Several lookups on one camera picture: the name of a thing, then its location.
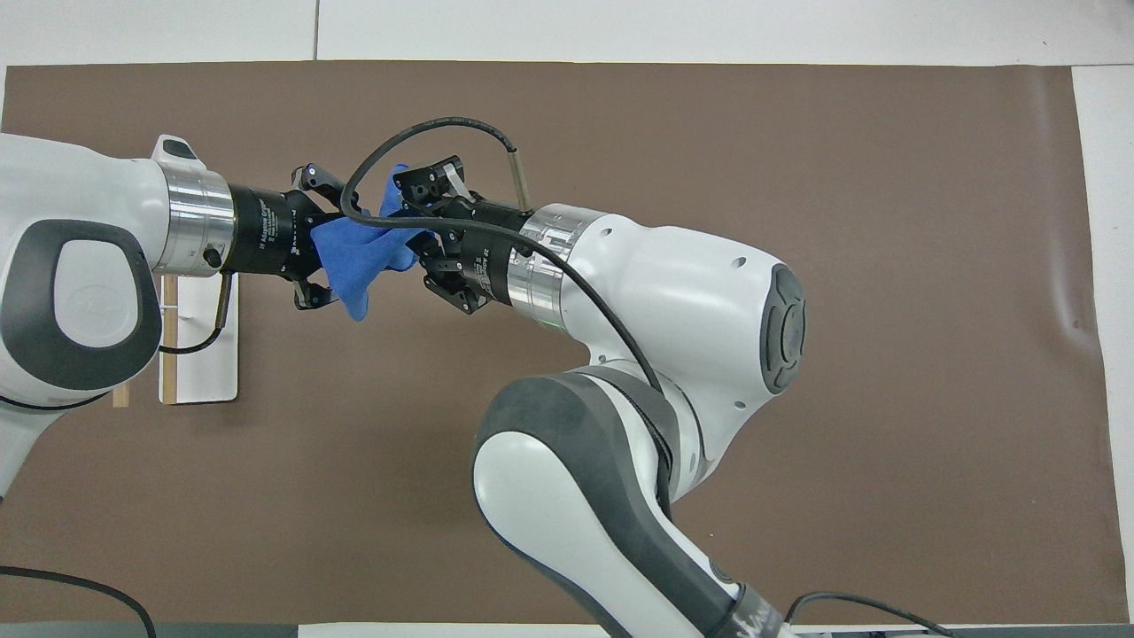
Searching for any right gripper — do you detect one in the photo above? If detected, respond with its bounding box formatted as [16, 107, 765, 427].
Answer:
[392, 156, 538, 316]

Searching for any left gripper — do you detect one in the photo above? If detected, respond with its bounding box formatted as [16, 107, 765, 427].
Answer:
[221, 163, 349, 312]

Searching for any blue towel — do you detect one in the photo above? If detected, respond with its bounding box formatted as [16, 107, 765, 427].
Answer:
[309, 163, 437, 323]

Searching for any white wooden towel rack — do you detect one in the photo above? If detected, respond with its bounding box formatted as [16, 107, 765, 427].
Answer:
[113, 273, 241, 409]

